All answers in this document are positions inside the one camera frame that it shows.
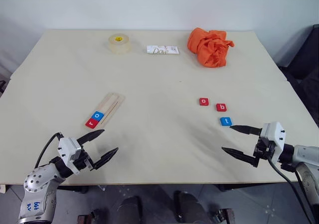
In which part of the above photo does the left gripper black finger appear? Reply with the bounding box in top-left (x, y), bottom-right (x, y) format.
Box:
top-left (76, 129), bottom-right (105, 148)
top-left (92, 147), bottom-right (119, 171)

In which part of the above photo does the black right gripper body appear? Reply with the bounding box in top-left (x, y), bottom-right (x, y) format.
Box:
top-left (252, 136), bottom-right (276, 169)

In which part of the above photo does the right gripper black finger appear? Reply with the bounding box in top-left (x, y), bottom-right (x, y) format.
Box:
top-left (221, 146), bottom-right (260, 169)
top-left (229, 125), bottom-right (262, 136)

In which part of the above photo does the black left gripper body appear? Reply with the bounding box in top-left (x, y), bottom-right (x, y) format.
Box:
top-left (71, 146), bottom-right (97, 171)

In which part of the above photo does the red letter tile r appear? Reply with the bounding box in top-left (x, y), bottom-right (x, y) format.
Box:
top-left (85, 117), bottom-right (99, 129)

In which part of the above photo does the blue letter tile o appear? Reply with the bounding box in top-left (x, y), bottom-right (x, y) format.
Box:
top-left (91, 111), bottom-right (105, 122)

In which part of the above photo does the blue letter tile t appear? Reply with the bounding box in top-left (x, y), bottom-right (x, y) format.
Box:
top-left (219, 116), bottom-right (234, 127)

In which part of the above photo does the wooden letter tile rack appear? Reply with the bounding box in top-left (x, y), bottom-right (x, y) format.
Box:
top-left (84, 92), bottom-right (126, 130)

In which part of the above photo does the reddish brown caster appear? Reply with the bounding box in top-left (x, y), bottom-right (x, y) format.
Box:
top-left (76, 208), bottom-right (101, 224)
top-left (211, 208), bottom-right (235, 224)

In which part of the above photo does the dark rounded shape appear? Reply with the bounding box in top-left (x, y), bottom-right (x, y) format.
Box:
top-left (116, 196), bottom-right (143, 224)
top-left (173, 190), bottom-right (213, 224)

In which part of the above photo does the crumpled orange cloth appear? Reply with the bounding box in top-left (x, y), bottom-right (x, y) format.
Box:
top-left (187, 27), bottom-right (235, 69)

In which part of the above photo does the black chair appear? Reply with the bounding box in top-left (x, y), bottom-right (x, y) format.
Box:
top-left (277, 23), bottom-right (319, 125)

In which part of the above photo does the clear packing tape roll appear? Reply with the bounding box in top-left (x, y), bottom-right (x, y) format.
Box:
top-left (108, 33), bottom-right (132, 55)

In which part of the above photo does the white Dove soap box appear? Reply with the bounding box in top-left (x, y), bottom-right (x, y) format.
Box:
top-left (146, 45), bottom-right (180, 55)

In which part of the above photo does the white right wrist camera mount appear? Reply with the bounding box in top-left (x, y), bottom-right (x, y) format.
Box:
top-left (260, 121), bottom-right (287, 157)

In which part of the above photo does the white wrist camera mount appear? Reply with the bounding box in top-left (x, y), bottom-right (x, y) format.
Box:
top-left (57, 137), bottom-right (82, 174)
top-left (260, 121), bottom-right (287, 157)

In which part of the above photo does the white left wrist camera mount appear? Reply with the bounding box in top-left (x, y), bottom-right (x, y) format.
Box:
top-left (57, 137), bottom-right (82, 174)

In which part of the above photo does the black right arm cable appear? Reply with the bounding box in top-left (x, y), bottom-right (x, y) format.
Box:
top-left (267, 158), bottom-right (316, 224)

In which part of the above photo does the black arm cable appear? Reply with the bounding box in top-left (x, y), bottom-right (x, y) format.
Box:
top-left (34, 132), bottom-right (64, 170)
top-left (267, 158), bottom-right (316, 224)

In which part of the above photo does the black table bracket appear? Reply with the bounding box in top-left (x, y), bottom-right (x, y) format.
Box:
top-left (218, 182), bottom-right (250, 192)
top-left (56, 185), bottom-right (88, 194)

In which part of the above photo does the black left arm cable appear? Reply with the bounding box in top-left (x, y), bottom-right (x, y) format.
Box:
top-left (34, 132), bottom-right (64, 170)

